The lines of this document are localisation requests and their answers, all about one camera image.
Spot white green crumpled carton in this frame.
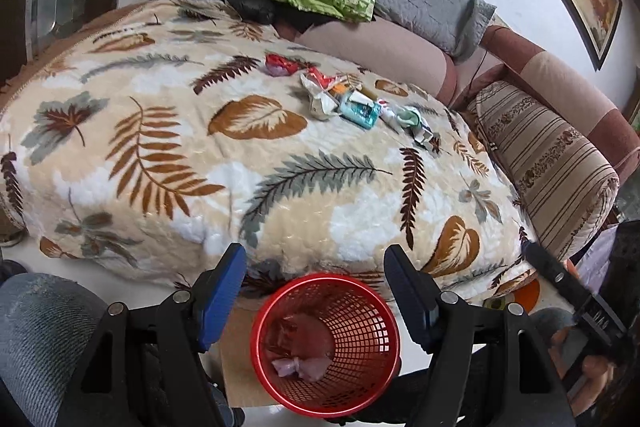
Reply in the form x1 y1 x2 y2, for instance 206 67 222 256
390 106 423 132

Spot pink brown headboard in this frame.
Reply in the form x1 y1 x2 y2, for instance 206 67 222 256
450 25 639 182

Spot pink pillow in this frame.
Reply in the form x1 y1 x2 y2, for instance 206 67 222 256
274 18 458 105

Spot purple pink wrapper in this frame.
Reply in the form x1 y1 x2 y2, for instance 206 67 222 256
266 313 334 383

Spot red white snack wrapper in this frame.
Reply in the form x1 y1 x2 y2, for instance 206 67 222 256
299 67 346 120

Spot teal wet wipes pack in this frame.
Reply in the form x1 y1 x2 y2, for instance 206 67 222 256
340 100 380 130

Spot blue white small box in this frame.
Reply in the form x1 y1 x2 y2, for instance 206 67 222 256
411 122 439 148

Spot striped beige bolster cushion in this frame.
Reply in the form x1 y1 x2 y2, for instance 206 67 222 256
470 81 620 260

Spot red plastic trash basket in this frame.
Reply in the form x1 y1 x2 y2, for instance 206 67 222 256
250 273 400 418

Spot grey quilted pillow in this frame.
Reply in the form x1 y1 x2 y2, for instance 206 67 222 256
374 0 496 63

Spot leaf pattern fleece blanket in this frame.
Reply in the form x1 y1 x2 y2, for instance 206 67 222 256
1 1 534 300

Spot person's right hand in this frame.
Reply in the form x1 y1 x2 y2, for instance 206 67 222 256
549 327 615 416

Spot blue jeans leg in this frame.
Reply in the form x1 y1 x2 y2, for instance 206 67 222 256
1 273 107 426

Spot small red foil wrapper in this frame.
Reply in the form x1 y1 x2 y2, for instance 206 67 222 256
265 53 300 77

